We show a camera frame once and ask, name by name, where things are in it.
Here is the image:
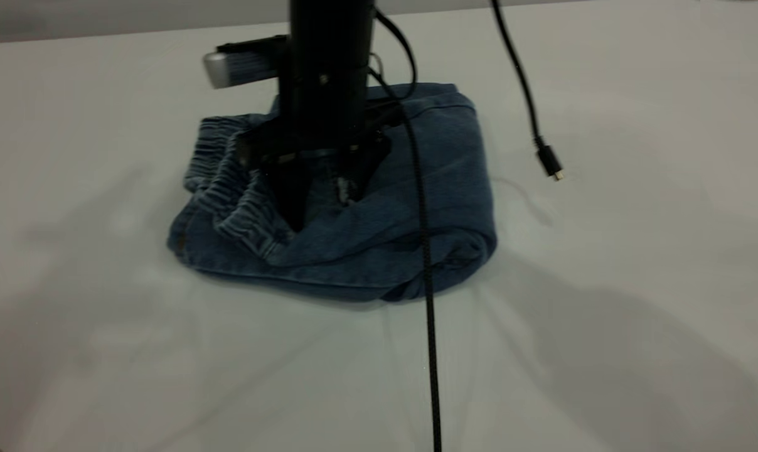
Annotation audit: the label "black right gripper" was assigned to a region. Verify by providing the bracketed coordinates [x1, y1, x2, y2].
[238, 0, 392, 233]

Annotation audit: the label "blue denim shorts with print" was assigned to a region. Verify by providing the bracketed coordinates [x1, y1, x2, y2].
[167, 83, 498, 303]

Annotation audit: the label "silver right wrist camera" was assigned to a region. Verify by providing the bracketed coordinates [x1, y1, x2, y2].
[202, 47, 282, 90]

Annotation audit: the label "black camera mounting bracket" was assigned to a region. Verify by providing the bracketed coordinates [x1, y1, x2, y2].
[216, 35, 290, 56]

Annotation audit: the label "black braided camera cable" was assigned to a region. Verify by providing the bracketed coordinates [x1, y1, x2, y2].
[370, 9, 444, 452]

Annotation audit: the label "black cable with usb plug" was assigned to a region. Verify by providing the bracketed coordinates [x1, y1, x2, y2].
[491, 0, 566, 183]

